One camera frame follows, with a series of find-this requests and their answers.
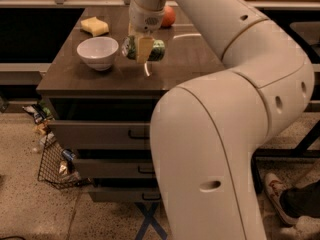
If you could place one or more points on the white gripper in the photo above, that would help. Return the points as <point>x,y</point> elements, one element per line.
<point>144,19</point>

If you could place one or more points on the green soda can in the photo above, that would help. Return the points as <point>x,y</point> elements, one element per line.
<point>128,49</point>

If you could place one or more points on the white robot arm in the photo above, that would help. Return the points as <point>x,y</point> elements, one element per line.
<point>204,131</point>

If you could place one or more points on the red apple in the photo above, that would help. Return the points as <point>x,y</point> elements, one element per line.
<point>169,17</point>

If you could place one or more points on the white ceramic bowl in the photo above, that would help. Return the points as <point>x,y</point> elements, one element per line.
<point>98,53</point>

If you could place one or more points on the yellow sponge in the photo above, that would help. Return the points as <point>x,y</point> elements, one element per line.
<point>95,26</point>

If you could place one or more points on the grey drawer cabinet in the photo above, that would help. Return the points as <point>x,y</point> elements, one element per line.
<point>127,92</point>

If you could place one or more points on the top grey drawer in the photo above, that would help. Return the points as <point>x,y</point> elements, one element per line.
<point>93,135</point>

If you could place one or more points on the grey drawer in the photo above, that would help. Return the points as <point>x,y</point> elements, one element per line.
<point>93,135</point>
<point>115,168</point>
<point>109,194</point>

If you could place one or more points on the snack bags pile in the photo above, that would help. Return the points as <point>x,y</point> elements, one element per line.
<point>41,115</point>

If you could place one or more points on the middle grey drawer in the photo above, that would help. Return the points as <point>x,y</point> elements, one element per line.
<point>115,168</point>

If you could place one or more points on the bottom grey drawer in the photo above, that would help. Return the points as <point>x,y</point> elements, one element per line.
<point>109,194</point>

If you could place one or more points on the blue tape cross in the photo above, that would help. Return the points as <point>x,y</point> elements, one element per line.
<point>149,220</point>

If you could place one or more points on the dark trouser leg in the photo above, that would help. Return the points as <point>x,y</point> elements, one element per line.
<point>305,201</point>

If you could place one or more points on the black wire basket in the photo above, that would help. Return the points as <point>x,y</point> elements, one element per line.
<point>57,168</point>

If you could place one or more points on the black table leg frame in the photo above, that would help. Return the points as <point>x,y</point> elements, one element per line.
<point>299,152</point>

